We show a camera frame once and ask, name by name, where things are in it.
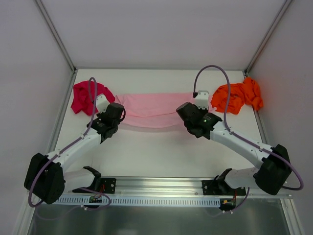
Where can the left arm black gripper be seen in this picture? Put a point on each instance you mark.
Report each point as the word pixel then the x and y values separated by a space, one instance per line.
pixel 117 110

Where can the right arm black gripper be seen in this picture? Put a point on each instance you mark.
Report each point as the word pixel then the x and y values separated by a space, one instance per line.
pixel 186 110

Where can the pink t shirt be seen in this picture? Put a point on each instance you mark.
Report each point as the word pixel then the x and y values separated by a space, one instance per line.
pixel 153 110

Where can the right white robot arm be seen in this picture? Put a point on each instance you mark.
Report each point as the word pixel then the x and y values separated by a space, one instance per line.
pixel 270 165

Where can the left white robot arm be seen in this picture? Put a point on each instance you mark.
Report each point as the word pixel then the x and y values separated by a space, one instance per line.
pixel 59 161

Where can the magenta t shirt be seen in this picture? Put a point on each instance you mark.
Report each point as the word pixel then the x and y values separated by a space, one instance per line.
pixel 82 101

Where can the orange t shirt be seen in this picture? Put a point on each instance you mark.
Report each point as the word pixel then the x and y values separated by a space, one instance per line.
pixel 246 93

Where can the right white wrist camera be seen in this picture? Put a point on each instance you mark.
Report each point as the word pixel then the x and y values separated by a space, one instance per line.
pixel 201 99

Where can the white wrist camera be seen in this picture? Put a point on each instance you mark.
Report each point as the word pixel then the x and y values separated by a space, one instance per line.
pixel 101 103
pixel 201 99

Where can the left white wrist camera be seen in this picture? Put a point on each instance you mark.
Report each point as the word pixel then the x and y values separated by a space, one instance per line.
pixel 101 103

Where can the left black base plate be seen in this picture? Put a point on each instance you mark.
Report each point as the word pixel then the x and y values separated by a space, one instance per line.
pixel 103 184

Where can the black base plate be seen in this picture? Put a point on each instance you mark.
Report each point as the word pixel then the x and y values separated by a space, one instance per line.
pixel 103 184
pixel 215 187

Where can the front aluminium rail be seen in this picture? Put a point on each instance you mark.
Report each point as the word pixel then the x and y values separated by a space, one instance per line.
pixel 171 186

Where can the left aluminium frame post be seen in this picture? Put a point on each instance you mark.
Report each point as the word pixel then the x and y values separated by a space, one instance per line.
pixel 54 32

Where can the aluminium frame post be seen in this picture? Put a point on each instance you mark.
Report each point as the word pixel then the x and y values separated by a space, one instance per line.
pixel 54 32
pixel 268 35

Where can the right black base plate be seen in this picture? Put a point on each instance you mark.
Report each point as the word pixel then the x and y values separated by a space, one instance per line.
pixel 215 187

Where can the white slotted cable duct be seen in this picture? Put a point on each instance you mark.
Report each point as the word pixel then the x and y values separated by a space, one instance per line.
pixel 89 200

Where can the right aluminium frame post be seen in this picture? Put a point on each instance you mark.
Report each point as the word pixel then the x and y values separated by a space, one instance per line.
pixel 268 35

